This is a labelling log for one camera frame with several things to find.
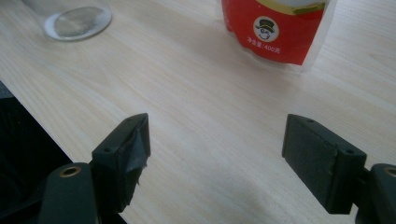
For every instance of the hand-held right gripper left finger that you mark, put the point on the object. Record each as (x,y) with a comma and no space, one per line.
(115,168)

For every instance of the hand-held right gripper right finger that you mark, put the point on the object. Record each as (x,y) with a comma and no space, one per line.
(320,161)

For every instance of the red and white plastic bag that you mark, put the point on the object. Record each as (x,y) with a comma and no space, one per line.
(280,40)

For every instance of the clear glass jar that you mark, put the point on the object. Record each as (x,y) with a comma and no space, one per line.
(77,21)

